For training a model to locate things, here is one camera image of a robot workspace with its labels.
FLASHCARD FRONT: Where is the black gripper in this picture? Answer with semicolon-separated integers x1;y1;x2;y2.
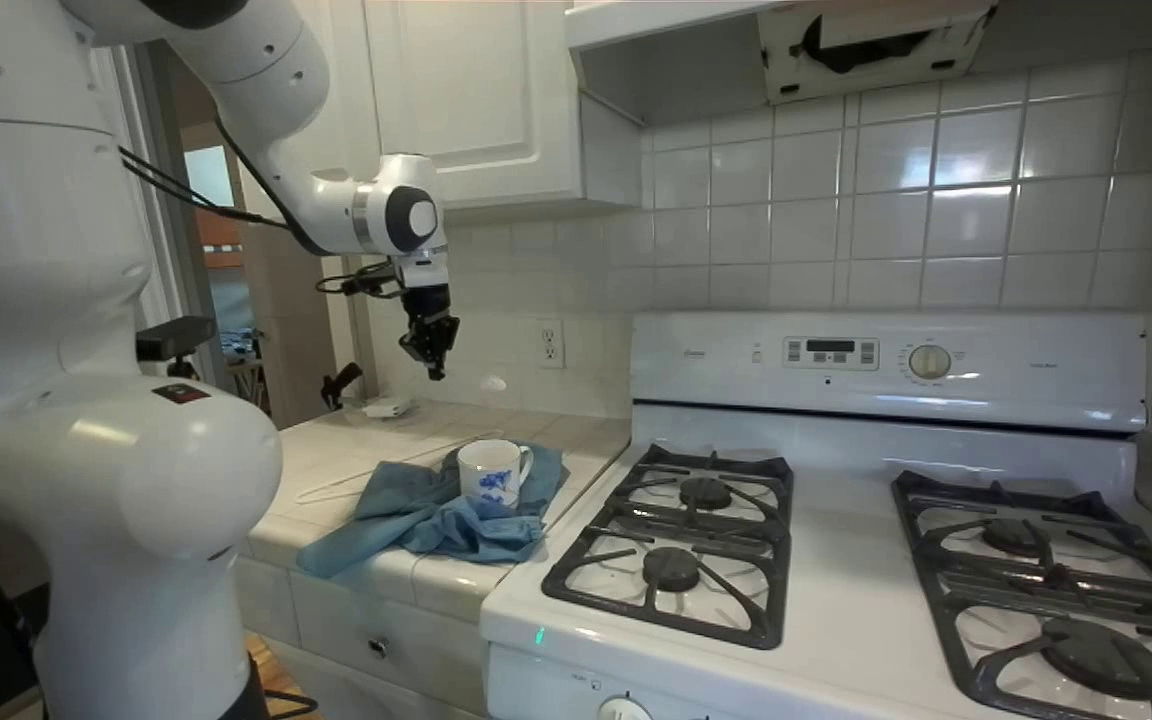
398;274;463;386

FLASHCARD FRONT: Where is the white mug with print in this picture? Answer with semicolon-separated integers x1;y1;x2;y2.
451;436;537;516

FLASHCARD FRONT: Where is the brown wooden door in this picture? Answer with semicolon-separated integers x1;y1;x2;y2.
235;213;340;432

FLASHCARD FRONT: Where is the blue cloth towel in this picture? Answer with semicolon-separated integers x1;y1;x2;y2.
292;439;574;584

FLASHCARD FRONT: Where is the white upper cabinet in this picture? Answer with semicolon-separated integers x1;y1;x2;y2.
241;0;644;217

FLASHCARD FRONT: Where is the white counter drawer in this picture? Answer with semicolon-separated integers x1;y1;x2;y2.
289;563;487;715

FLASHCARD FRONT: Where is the black round burner cap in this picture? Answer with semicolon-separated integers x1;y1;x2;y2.
977;516;1052;560
1042;621;1152;699
641;542;706;597
676;476;735;516

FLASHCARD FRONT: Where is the black cast iron grate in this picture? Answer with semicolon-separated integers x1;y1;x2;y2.
542;439;798;650
887;469;1152;720

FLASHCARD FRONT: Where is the white range hood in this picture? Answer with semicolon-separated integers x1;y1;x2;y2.
562;0;1010;130

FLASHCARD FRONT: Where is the white stove knob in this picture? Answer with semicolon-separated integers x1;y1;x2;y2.
593;691;654;720

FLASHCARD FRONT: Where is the white gas stove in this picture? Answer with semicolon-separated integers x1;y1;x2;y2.
477;307;1152;720

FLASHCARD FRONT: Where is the black camera on stand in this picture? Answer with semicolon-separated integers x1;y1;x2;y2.
316;355;369;410

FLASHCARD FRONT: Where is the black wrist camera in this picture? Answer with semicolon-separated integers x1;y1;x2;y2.
316;256;410;304

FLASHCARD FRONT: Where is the white wall outlet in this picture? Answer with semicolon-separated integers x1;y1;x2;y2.
537;319;570;373

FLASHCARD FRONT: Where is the black camera on tripod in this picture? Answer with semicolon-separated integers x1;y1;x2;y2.
134;313;220;382

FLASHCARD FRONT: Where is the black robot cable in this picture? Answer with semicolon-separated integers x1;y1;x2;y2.
113;122;410;304

